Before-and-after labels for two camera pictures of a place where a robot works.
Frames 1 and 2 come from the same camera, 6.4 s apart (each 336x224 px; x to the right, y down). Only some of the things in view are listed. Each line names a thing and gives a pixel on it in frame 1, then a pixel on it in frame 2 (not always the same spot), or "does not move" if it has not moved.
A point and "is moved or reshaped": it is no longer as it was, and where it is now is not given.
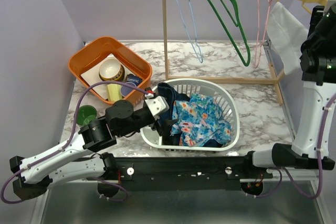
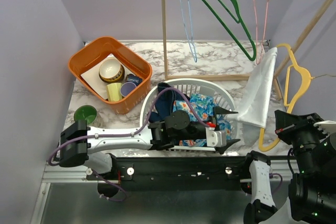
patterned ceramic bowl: [112, 70] does not move
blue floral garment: [198, 121] does not move
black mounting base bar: [148, 174] does not move
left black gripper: [166, 125] to [218, 110]
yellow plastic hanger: [323, 1] to [264, 148]
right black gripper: [317, 15] to [286, 121]
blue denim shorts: [165, 121] does not move
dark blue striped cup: [132, 78] does not move
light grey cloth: [287, 33] to [253, 112]
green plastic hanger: [224, 7] is moved or reshaped
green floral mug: [85, 113] does not move
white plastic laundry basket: [151, 137] does not move
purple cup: [125, 91] does not move
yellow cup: [114, 92] does not move
